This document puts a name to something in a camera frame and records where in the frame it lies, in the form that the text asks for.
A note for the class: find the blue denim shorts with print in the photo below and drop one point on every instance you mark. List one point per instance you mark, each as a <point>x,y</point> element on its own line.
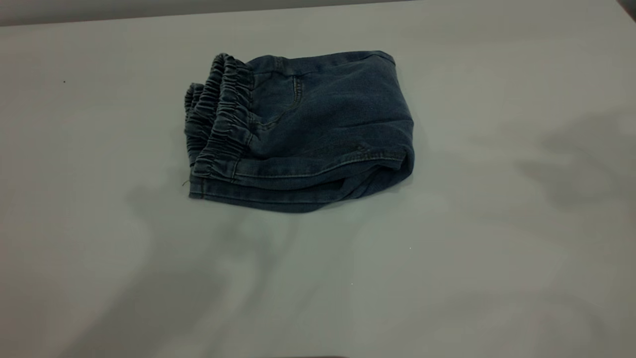
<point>323,129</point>

